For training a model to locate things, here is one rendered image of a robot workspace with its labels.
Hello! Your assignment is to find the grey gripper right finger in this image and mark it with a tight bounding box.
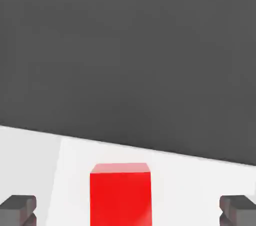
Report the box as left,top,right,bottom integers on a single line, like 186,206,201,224
219,194,256,226

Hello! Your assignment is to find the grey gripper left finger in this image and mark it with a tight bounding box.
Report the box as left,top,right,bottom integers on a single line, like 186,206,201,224
0,194,38,226

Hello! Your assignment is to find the small red cube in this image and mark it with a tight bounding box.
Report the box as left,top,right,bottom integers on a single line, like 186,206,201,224
89,162,153,226

